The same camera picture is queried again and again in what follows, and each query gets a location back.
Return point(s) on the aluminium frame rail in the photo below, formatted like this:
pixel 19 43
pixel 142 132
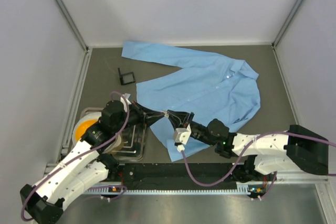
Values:
pixel 300 178

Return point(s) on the light blue button shirt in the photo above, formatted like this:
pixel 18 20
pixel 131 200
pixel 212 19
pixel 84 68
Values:
pixel 210 85

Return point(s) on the steel tray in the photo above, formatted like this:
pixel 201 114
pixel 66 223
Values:
pixel 129 146

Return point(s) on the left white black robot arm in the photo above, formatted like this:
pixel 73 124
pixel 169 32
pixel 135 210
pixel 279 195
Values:
pixel 87 163

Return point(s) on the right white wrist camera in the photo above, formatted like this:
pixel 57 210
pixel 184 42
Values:
pixel 181 137

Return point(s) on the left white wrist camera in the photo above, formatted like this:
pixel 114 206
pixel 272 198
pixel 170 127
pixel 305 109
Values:
pixel 126 98

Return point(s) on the small black frame stand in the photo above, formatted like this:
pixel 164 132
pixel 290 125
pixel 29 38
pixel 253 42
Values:
pixel 126 78

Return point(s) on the white bowl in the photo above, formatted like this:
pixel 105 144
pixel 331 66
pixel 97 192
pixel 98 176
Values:
pixel 116 146

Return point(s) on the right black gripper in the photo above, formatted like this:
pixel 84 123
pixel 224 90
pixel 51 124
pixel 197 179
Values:
pixel 187 120

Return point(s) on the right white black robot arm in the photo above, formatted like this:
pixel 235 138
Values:
pixel 296 149

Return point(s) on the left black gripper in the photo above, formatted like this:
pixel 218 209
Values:
pixel 143 115

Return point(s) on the orange ball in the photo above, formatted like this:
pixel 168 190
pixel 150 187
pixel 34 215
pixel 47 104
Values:
pixel 81 129

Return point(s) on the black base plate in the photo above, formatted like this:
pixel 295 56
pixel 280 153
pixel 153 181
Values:
pixel 169 176

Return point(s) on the grey slotted cable duct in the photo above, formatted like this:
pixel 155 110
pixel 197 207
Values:
pixel 239 189

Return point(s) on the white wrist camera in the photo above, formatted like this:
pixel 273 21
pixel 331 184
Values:
pixel 181 137
pixel 126 98

